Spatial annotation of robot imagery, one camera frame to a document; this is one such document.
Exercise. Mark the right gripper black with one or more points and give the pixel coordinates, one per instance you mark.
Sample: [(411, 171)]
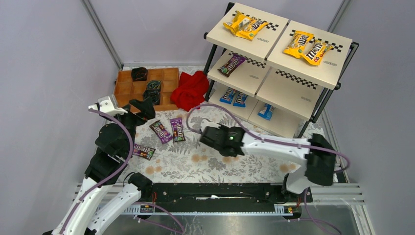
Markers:
[(209, 136)]

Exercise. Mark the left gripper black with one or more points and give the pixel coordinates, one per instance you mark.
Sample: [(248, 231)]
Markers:
[(132, 112)]

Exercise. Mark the blue M&M bag moved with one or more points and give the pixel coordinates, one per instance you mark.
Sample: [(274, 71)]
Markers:
[(240, 100)]

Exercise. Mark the brown m&m bag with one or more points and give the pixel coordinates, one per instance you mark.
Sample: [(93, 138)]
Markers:
[(229, 67), (143, 151)]

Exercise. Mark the yellow candy bag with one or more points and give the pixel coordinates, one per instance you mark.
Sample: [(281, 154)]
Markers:
[(239, 22), (298, 43), (315, 55)]

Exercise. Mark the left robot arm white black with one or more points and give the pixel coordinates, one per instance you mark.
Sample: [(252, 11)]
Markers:
[(115, 144)]

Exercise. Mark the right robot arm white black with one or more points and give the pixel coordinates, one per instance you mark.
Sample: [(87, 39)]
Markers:
[(315, 156)]

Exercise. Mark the purple candy bag left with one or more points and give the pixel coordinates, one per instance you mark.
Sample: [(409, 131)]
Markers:
[(161, 131)]

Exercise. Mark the purple candy bag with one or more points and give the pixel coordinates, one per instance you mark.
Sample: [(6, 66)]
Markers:
[(178, 130), (161, 131)]

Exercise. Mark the purple candy bag right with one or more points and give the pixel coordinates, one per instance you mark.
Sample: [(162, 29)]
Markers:
[(178, 130)]

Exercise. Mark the blue M&M bag bottom shelf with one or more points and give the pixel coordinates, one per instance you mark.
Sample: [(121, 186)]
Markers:
[(228, 96)]

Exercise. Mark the brown M&M bag on shelf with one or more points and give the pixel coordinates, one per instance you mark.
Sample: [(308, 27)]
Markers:
[(229, 67)]

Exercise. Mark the cream three-tier shelf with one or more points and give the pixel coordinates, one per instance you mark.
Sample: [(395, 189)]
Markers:
[(298, 91)]

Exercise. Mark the yellow M&M bag on shelf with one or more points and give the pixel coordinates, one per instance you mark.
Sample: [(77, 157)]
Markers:
[(251, 30)]

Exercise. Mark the dark rolled tie lower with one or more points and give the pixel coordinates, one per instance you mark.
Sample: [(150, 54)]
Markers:
[(154, 95)]

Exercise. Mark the dark rolled tie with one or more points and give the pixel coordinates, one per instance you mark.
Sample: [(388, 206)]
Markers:
[(139, 74), (154, 95)]

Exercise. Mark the green rolled tie middle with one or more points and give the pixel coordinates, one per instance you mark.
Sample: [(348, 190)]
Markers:
[(154, 85)]

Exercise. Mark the wooden compartment tray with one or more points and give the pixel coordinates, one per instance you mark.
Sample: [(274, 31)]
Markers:
[(127, 89)]

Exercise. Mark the dark rolled tie top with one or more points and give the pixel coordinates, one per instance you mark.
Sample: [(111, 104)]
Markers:
[(139, 74)]

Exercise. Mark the red cloth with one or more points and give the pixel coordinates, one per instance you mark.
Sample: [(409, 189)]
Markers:
[(190, 91)]

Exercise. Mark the floral tablecloth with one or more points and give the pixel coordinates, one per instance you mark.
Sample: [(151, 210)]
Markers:
[(191, 162)]

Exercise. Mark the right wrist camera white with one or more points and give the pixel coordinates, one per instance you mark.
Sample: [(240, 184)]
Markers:
[(206, 123)]

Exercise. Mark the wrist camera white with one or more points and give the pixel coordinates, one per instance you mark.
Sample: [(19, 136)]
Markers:
[(206, 123), (109, 105)]

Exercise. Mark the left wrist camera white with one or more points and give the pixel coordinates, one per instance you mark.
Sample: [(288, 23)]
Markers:
[(109, 105)]

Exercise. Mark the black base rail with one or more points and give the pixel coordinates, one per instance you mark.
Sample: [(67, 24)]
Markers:
[(217, 197)]

